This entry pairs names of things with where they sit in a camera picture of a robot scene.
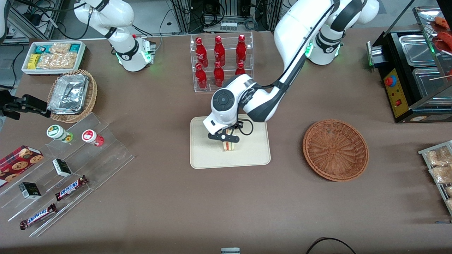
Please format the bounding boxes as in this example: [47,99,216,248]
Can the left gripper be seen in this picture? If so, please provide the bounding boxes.
[203,114,241,144]

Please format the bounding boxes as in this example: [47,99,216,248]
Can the aluminium frame rack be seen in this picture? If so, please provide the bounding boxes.
[169,0,283,33]

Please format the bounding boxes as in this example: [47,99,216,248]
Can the stack of foil trays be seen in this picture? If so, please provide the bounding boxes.
[48,74,89,115]

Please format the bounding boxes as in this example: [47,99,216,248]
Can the white snack bin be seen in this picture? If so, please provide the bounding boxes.
[22,41,87,76]

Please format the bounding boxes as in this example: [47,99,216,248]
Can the red lid yogurt cup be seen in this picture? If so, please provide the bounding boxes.
[82,129,105,147]

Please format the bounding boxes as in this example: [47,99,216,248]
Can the small black white carton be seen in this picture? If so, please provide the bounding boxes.
[52,158,72,177]
[19,182,42,200]

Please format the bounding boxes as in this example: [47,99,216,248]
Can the round brown wicker basket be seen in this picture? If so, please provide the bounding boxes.
[303,119,369,182]

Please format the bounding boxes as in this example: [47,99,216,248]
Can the red cookie box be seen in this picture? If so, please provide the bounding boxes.
[0,145,44,188]

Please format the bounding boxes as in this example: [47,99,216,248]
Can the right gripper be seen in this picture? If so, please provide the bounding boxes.
[0,90,52,120]

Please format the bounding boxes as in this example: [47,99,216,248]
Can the beige plastic tray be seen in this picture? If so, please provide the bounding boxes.
[190,114,271,169]

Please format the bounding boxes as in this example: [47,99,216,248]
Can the clear bag of crackers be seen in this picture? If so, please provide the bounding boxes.
[55,52,77,69]
[49,43,72,54]
[37,53,57,69]

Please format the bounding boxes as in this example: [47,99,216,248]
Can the light wicker basket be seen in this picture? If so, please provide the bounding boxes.
[47,69,98,123]

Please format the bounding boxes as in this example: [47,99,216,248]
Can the clear acrylic tiered shelf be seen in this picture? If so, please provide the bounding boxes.
[0,112,135,237]

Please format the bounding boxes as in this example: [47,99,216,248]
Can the snickers chocolate bar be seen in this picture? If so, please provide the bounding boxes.
[55,175,89,201]
[19,203,57,230]

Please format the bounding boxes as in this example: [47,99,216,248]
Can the grey wire rack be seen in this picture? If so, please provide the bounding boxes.
[418,140,452,216]

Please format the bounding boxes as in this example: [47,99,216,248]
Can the triangular sandwich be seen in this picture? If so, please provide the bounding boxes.
[221,128,237,152]

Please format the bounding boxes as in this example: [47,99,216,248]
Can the black floor cable loop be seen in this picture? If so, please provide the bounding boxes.
[305,237,357,254]

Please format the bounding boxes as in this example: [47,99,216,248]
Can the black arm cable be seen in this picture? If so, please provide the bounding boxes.
[234,0,341,137]

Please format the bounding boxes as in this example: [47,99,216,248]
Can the clear acrylic bottle rack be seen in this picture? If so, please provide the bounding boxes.
[190,31,254,93]

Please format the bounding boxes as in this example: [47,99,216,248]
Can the green lid yogurt cup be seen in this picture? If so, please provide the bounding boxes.
[46,125,74,143]

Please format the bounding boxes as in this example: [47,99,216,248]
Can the black hot food warmer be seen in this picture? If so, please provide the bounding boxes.
[367,5,452,124]

